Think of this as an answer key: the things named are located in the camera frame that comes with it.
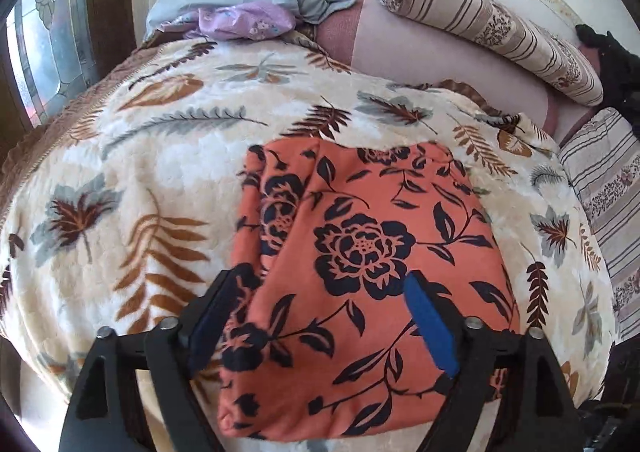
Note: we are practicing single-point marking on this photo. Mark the patterned glass window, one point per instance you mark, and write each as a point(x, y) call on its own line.
point(50, 32)

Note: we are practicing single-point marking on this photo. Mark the pink bed sheet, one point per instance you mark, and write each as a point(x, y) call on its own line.
point(425, 52)

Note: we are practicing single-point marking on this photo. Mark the cream leaf-print blanket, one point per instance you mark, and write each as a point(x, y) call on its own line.
point(165, 167)

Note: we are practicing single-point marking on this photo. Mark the striped floral bolster pillow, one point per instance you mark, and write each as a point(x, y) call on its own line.
point(475, 12)

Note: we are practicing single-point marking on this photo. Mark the orange black floral garment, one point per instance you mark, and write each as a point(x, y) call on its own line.
point(360, 242)

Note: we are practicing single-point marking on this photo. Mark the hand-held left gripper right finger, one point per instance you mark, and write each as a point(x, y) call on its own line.
point(435, 327)

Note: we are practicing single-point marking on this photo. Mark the striped floral bed sheet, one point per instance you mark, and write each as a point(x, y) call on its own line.
point(610, 192)

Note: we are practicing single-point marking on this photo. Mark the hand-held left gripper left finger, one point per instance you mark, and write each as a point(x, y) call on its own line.
point(210, 332)

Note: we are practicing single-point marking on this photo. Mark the purple floral cloth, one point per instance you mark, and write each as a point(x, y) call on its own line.
point(245, 20)

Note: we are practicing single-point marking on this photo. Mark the black clothing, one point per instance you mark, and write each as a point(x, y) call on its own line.
point(620, 77)

